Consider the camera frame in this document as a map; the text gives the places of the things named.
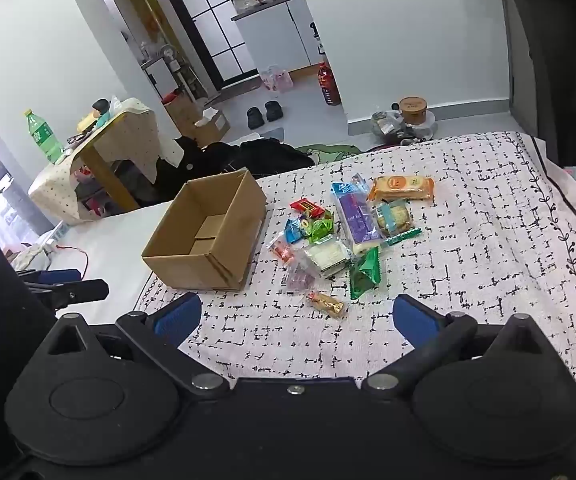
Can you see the red candy bar wrapper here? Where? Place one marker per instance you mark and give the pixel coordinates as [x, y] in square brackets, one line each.
[305, 206]

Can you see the purple long snack pack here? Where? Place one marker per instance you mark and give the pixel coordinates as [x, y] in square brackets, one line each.
[355, 214]

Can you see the doll figure on table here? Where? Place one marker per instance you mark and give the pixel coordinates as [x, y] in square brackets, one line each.
[89, 122]

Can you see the green crocodile rug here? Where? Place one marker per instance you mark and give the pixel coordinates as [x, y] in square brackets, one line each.
[325, 154]

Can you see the right black slipper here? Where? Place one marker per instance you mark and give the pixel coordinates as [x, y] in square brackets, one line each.
[273, 111]

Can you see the grey plastic bag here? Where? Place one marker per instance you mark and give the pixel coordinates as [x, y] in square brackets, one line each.
[390, 126]

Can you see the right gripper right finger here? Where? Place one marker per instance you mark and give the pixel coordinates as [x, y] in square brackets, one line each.
[436, 340]

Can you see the white cake snack pack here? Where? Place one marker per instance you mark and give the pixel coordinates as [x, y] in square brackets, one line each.
[329, 255]

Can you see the gold snack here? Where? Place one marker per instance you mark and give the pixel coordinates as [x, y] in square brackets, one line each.
[327, 305]

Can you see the pink plastic bag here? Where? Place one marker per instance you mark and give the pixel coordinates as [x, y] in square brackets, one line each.
[276, 79]

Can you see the brown lidded paper bucket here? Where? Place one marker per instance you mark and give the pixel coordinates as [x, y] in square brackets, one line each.
[413, 109]

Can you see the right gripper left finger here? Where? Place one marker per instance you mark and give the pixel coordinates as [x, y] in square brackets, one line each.
[159, 335]

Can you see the green soda bottle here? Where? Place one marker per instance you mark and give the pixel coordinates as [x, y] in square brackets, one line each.
[44, 137]

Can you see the floor cardboard box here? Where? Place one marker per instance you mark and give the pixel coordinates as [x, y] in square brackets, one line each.
[204, 126]

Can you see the red oil bottle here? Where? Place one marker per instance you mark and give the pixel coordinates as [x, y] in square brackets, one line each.
[328, 84]

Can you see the left black slipper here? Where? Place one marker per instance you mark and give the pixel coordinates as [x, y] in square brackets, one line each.
[255, 118]

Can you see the white patterned bed blanket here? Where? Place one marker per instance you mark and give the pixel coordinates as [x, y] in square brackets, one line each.
[498, 238]

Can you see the dark green snack packet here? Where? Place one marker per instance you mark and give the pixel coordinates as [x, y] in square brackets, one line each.
[364, 273]

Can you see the black clothes pile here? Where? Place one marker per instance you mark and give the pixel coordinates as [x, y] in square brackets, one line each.
[262, 157]

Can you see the brown cardboard box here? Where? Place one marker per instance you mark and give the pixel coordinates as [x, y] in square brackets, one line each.
[206, 238]

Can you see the black slipper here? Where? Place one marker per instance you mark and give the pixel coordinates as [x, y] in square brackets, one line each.
[273, 111]
[255, 118]

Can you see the orange rice cracker pack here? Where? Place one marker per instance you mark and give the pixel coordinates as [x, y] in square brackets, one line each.
[390, 188]

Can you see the bright green snack packet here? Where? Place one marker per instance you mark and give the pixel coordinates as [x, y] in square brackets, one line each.
[320, 228]

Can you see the teal biscuit pack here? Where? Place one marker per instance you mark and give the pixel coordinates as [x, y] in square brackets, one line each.
[395, 222]

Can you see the white kitchen cabinet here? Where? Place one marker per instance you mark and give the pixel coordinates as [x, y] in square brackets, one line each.
[279, 34]

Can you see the small blue snack packet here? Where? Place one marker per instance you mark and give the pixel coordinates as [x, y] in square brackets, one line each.
[294, 232]

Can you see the wooden table with cloth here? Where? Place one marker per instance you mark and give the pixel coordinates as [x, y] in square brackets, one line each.
[131, 135]

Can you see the clear purple snack packet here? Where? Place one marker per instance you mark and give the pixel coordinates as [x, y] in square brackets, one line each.
[299, 278]

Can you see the pink orange snack packet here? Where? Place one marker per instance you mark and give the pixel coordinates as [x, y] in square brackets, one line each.
[282, 250]

